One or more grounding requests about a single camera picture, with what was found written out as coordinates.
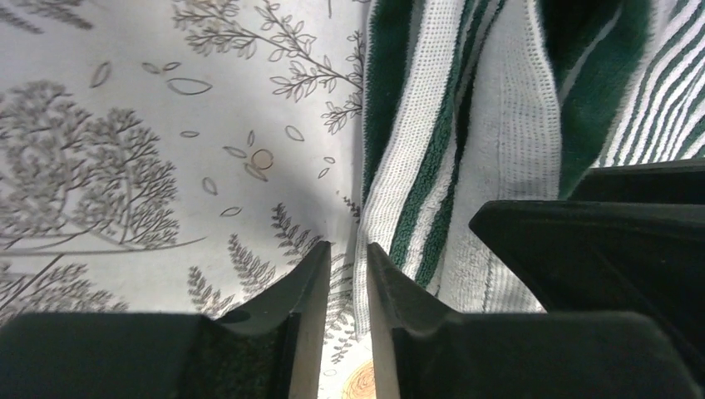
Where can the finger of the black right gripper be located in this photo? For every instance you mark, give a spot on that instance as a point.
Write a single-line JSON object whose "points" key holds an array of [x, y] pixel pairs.
{"points": [[630, 238]]}

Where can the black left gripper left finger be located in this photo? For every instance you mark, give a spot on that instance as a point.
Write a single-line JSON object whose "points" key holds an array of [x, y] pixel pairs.
{"points": [[269, 347]]}

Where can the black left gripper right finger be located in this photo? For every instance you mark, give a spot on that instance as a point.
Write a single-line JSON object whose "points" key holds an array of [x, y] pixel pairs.
{"points": [[424, 349]]}

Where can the green white striped towel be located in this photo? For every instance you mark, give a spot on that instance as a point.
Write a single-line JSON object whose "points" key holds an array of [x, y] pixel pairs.
{"points": [[466, 102]]}

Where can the floral patterned table mat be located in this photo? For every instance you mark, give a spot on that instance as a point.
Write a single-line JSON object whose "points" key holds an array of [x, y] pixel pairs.
{"points": [[181, 156]]}

